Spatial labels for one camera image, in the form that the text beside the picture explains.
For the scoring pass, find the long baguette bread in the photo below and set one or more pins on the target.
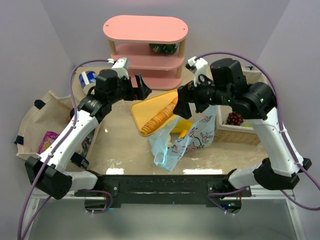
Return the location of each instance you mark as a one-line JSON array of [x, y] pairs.
[[160, 118]]

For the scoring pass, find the yellow plastic tray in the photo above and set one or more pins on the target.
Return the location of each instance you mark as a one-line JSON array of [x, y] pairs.
[[145, 110]]

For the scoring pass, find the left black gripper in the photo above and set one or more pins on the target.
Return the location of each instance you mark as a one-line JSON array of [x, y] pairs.
[[130, 88]]

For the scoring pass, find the blue white paper roll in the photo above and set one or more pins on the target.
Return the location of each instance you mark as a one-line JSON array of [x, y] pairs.
[[87, 80]]

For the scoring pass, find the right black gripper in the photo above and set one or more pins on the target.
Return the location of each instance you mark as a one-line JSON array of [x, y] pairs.
[[189, 94]]

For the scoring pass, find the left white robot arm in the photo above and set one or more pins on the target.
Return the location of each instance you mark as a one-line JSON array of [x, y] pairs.
[[48, 172]]

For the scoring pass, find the aluminium frame rail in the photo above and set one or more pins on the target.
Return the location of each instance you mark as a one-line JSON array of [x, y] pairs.
[[257, 193]]

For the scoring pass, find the pink three-tier shelf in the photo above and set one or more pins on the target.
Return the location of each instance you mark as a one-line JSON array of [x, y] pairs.
[[129, 37]]

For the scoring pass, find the beige canvas tote bag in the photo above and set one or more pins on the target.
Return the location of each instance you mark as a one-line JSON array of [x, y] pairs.
[[51, 113]]

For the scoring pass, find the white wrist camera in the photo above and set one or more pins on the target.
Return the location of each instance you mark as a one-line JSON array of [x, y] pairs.
[[121, 67], [198, 66]]

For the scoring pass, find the yellow banana bunch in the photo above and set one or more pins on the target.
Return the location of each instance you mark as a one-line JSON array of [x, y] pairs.
[[182, 125]]

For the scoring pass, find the purple grape bunch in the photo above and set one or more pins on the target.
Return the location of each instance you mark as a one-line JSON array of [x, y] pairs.
[[234, 119]]

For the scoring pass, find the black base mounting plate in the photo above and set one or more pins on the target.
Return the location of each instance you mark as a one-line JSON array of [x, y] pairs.
[[203, 189]]

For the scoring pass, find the wicker basket with liner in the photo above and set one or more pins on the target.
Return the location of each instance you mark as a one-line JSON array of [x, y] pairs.
[[225, 133]]

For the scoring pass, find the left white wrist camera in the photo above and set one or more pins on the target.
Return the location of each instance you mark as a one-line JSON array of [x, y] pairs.
[[121, 67]]

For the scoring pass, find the green snack packet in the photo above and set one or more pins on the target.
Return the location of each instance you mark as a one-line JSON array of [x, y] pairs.
[[164, 48]]

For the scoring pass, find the orange yellow mango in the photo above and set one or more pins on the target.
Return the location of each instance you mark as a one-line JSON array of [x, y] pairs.
[[183, 133]]

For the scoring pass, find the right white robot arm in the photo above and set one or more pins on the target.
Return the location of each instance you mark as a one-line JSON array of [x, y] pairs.
[[279, 171]]

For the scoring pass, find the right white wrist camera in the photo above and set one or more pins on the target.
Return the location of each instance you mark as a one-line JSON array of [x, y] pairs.
[[198, 66]]

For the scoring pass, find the light blue plastic bag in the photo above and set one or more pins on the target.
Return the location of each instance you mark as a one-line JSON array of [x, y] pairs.
[[200, 135]]

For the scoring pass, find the purple snack packet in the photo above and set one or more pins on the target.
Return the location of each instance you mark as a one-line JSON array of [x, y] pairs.
[[47, 141]]

